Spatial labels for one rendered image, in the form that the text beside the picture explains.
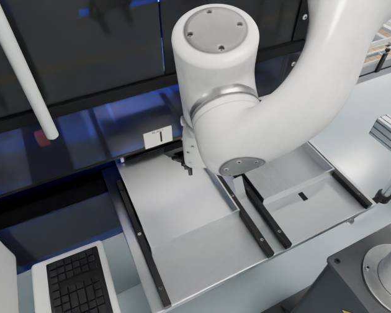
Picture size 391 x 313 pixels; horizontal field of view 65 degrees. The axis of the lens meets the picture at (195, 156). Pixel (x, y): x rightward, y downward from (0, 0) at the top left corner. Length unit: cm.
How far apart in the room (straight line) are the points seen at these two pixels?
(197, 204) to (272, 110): 68
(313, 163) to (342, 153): 141
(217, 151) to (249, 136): 3
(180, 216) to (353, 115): 218
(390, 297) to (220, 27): 78
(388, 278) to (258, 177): 42
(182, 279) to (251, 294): 97
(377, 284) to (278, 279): 93
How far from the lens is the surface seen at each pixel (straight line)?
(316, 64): 27
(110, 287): 92
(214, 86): 31
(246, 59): 30
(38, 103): 67
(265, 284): 179
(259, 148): 28
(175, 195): 93
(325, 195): 101
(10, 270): 98
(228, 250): 85
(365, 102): 305
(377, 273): 95
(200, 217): 89
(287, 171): 103
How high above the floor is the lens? 165
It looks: 48 degrees down
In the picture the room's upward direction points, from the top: straight up
